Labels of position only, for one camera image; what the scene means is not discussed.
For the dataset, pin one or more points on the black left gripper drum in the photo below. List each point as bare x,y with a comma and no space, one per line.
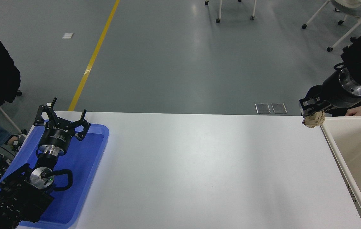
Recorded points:
56,136

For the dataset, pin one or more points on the person's hand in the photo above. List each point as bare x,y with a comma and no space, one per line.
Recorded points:
358,111

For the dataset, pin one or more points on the white wheeled office chair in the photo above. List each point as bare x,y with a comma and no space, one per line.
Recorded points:
350,8

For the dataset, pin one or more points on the metal floor plate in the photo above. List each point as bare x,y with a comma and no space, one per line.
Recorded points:
279,108
262,108

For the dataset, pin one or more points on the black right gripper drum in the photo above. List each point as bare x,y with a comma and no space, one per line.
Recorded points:
337,93

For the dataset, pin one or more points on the white wheeled stand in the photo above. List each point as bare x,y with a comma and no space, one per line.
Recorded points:
219,11

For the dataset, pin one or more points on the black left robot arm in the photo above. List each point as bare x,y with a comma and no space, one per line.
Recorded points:
18,198

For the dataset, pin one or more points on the tan paper ball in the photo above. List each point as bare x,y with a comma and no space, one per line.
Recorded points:
314,121

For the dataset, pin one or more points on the blue plastic tray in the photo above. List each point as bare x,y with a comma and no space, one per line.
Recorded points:
81,165

